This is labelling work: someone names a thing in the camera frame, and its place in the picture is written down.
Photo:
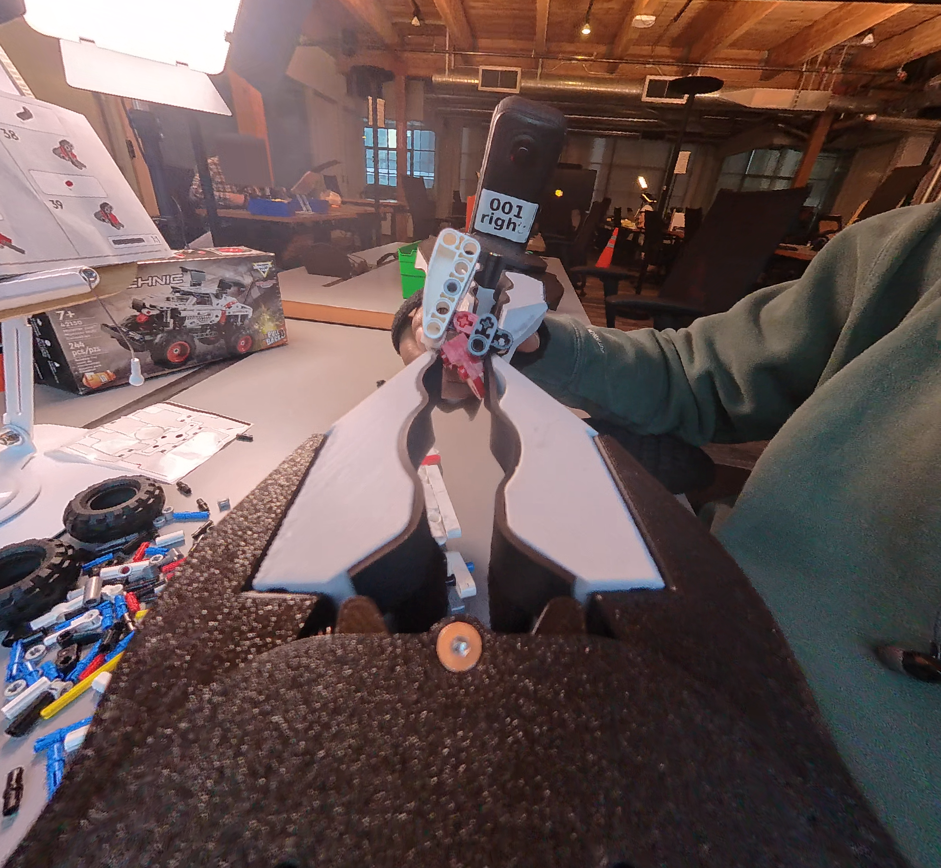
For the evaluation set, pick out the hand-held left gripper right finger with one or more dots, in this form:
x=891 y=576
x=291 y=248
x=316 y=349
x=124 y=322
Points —
x=573 y=508

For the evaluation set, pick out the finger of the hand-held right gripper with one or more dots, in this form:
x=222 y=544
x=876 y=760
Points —
x=529 y=309

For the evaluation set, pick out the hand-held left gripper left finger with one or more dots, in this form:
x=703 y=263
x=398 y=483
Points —
x=345 y=508

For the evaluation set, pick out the black grey brick connector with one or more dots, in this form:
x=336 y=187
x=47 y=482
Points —
x=483 y=339

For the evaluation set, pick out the white thin brick liftarm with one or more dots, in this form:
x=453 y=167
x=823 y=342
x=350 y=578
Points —
x=449 y=298

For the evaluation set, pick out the red brick stack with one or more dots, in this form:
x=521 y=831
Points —
x=459 y=361

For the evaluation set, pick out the white brick toy truck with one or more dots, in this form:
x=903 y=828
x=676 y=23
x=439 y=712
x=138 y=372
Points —
x=441 y=508

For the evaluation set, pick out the grey desk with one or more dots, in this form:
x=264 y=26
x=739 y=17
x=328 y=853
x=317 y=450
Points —
x=294 y=383

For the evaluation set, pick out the person's right hand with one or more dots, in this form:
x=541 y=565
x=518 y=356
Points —
x=412 y=346

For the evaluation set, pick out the orange traffic cone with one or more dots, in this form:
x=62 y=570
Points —
x=609 y=254

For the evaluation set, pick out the black chair armrest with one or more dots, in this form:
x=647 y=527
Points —
x=661 y=463

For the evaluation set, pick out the green plastic bin stack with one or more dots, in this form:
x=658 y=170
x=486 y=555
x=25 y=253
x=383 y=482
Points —
x=408 y=272

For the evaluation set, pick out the white sticker sheet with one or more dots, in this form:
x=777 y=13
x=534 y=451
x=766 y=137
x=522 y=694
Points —
x=162 y=441

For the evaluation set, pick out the black office chair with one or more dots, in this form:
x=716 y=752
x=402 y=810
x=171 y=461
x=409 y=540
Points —
x=720 y=243

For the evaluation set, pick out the blue plastic bin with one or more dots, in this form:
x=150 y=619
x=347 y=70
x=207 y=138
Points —
x=279 y=206

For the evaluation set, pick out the pile of small brick parts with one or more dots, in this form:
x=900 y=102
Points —
x=95 y=588

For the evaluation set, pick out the black toy tyre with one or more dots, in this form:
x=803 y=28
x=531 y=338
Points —
x=51 y=581
x=81 y=515

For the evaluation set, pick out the toy truck cardboard box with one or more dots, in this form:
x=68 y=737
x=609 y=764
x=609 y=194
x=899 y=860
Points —
x=220 y=272

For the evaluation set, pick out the person's green sweatshirt torso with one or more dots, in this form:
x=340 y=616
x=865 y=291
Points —
x=845 y=552

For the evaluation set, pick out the black earbud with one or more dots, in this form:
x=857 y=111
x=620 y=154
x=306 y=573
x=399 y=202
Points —
x=911 y=664

